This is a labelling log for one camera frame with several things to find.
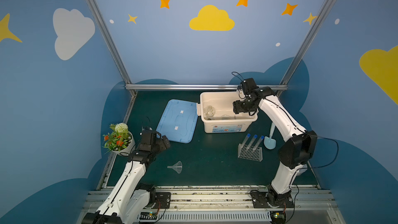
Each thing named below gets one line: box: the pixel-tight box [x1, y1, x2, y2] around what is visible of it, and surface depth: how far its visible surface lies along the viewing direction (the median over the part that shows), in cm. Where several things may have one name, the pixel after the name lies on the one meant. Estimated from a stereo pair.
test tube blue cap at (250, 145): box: [246, 134, 259, 150], surface depth 88 cm
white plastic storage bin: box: [195, 91, 260, 133], surface depth 98 cm
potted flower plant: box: [101, 122, 136, 155], surface depth 80 cm
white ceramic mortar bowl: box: [220, 114, 231, 120], surface depth 107 cm
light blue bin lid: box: [155, 99, 199, 144], surface depth 106 cm
